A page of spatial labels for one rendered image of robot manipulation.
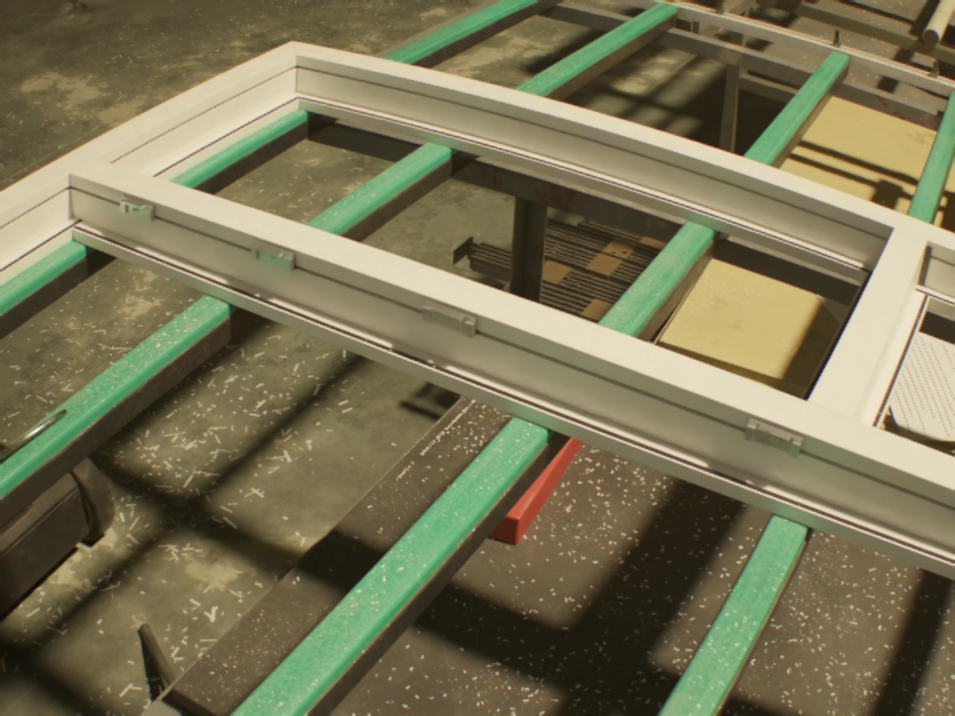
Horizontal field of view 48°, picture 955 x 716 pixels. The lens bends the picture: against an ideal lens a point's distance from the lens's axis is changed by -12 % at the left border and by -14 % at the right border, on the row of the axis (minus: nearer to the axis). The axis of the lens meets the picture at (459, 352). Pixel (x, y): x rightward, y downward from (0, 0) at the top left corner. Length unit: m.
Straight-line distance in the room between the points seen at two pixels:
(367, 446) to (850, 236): 1.31
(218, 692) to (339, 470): 1.21
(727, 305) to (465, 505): 0.80
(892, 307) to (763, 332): 0.50
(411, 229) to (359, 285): 2.01
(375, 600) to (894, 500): 0.41
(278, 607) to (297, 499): 1.03
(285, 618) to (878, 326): 0.65
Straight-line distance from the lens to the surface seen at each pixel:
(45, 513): 2.00
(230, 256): 1.16
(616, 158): 1.37
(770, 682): 1.19
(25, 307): 1.24
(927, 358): 1.64
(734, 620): 0.86
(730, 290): 1.68
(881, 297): 1.13
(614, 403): 0.98
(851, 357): 1.03
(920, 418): 1.51
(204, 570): 2.11
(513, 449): 0.97
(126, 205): 1.24
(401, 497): 1.34
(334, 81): 1.55
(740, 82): 2.60
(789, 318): 1.64
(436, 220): 3.12
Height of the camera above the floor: 1.47
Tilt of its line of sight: 34 degrees down
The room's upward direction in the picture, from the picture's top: 3 degrees clockwise
